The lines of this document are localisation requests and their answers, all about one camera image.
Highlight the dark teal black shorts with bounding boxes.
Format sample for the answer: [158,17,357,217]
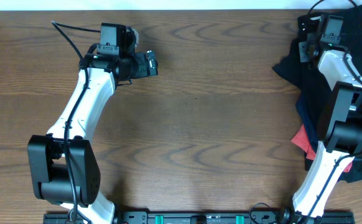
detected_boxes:
[272,2,362,161]

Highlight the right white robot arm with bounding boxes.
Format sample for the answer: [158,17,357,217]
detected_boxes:
[278,14,362,223]

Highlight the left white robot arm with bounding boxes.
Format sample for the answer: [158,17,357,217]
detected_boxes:
[27,22,158,223]

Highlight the navy blue folded garment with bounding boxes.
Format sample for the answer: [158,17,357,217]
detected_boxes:
[295,98,322,155]

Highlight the red garment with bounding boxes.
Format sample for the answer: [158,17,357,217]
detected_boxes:
[290,124,318,171]

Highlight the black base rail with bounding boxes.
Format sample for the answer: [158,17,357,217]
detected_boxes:
[42,210,355,224]

